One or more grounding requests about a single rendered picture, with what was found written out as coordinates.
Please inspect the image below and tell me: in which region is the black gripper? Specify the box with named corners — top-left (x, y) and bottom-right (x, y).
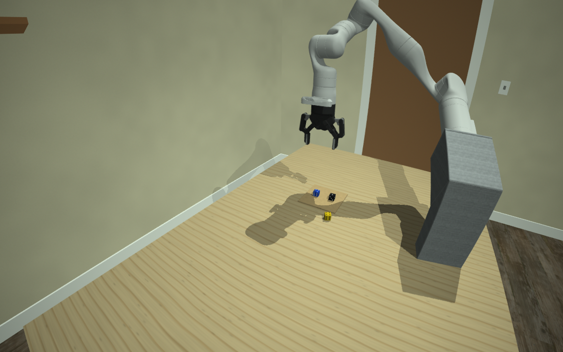
top-left (299, 104), bottom-right (345, 150)

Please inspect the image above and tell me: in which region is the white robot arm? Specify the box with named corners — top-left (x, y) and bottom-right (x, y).
top-left (301, 0), bottom-right (476, 135)

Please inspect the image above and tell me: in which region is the tan flat mat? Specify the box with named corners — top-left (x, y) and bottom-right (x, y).
top-left (298, 184), bottom-right (348, 214)

